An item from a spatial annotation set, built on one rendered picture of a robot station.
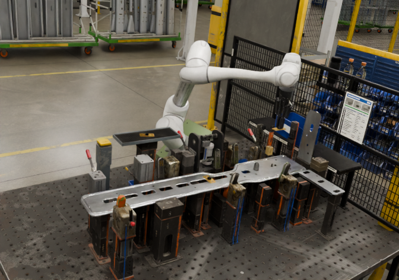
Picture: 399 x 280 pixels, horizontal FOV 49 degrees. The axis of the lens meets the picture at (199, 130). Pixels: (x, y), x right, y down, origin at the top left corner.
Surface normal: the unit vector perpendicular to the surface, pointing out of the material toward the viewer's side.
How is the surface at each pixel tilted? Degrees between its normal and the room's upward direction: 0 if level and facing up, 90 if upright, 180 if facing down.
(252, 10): 90
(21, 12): 86
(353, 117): 90
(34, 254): 0
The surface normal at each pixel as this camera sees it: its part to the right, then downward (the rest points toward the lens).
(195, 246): 0.11, -0.92
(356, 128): -0.84, 0.11
